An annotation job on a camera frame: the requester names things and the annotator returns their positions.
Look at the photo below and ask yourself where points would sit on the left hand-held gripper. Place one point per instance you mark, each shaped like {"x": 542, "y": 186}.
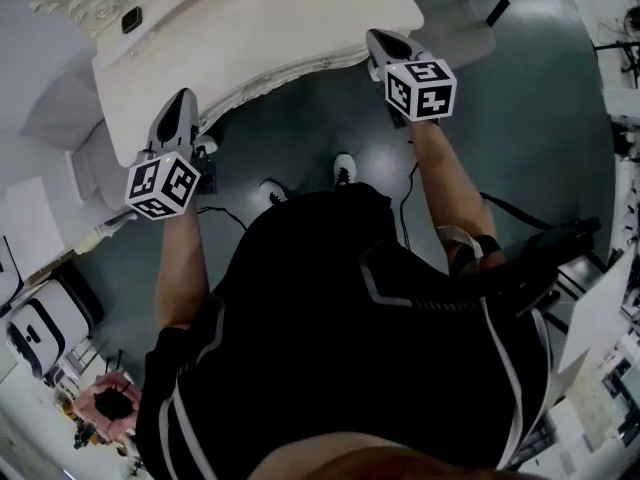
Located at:
{"x": 160, "y": 188}

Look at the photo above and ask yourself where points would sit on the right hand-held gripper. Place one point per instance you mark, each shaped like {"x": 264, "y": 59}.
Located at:
{"x": 422, "y": 90}

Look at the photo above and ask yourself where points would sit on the person's right forearm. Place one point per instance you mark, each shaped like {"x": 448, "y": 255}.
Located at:
{"x": 440, "y": 178}

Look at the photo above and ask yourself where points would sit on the person's left forearm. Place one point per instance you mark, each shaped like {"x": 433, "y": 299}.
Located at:
{"x": 180, "y": 268}

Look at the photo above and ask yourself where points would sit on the white ornate dressing table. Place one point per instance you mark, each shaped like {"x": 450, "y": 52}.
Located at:
{"x": 250, "y": 33}

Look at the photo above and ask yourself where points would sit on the grey stool with black legs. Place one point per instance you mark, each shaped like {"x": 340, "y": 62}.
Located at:
{"x": 450, "y": 13}

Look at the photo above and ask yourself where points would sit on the black rectangular gadget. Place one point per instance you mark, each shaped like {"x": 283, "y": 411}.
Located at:
{"x": 131, "y": 19}

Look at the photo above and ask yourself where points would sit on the person's left white shoe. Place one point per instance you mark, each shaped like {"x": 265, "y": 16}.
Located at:
{"x": 272, "y": 190}

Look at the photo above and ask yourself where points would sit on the person's white shoe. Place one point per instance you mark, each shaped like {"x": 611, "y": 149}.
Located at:
{"x": 345, "y": 168}
{"x": 272, "y": 190}

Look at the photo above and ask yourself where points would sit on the person's right white shoe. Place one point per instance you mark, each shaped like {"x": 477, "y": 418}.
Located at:
{"x": 345, "y": 168}

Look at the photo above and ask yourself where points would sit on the grey upholstered armchair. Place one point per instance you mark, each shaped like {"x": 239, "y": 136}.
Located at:
{"x": 55, "y": 118}

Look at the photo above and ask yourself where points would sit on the white carved side table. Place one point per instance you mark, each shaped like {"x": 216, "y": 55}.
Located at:
{"x": 30, "y": 218}

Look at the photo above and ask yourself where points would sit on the white desk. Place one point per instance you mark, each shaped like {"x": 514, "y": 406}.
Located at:
{"x": 595, "y": 8}

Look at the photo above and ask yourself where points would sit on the black device pack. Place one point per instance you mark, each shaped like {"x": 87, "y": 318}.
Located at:
{"x": 550, "y": 248}

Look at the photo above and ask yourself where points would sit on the person's black shirt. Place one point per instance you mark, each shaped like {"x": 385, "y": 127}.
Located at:
{"x": 325, "y": 343}

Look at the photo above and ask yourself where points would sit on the white board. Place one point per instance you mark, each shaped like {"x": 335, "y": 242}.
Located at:
{"x": 595, "y": 318}

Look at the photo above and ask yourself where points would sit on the person's chin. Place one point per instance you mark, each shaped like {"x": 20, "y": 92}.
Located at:
{"x": 390, "y": 460}

